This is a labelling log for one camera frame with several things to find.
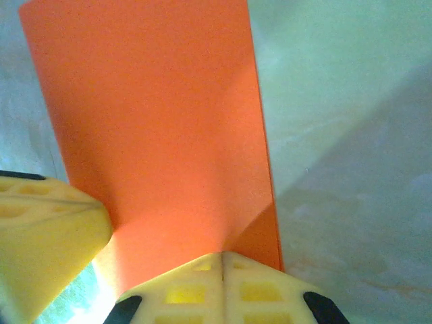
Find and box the orange cloth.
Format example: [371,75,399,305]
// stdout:
[18,0,285,294]

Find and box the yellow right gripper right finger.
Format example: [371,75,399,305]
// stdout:
[222,251,351,324]

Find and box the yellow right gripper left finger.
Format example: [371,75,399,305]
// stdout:
[103,251,224,324]

